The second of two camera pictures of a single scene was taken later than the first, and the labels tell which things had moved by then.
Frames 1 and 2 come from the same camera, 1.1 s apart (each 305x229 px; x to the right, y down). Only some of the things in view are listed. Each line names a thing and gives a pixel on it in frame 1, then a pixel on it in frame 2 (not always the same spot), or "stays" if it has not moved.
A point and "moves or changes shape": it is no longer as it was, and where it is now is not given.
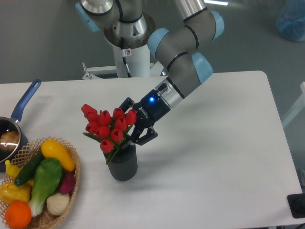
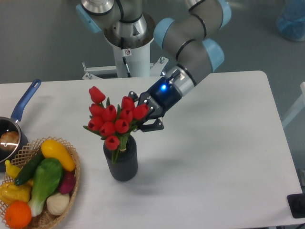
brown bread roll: [9, 140] stays
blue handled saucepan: [13, 140] stays
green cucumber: [29, 168] stays
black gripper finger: [127, 103] to [133, 96]
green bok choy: [48, 174] stays
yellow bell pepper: [10, 192] stays
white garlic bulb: [57, 203] stays
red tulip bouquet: [110, 131] moves or changes shape
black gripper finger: [149, 134] to [158, 124]
